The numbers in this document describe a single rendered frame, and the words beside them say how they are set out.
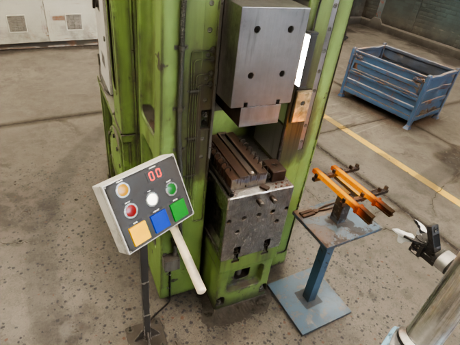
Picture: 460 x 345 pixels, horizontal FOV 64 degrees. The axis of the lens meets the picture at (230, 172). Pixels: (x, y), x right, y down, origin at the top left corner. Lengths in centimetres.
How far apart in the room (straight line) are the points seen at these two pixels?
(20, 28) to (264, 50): 542
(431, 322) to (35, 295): 215
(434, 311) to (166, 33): 135
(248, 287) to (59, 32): 532
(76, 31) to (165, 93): 524
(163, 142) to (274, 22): 69
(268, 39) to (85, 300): 187
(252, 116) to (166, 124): 38
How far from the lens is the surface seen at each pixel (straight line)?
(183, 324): 239
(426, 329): 147
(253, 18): 147
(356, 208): 178
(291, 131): 199
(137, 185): 143
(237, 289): 237
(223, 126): 219
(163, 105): 161
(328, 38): 188
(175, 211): 153
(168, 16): 149
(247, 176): 181
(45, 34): 671
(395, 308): 284
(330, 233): 202
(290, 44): 159
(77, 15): 669
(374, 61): 545
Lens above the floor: 203
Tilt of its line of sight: 35 degrees down
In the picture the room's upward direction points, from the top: 7 degrees clockwise
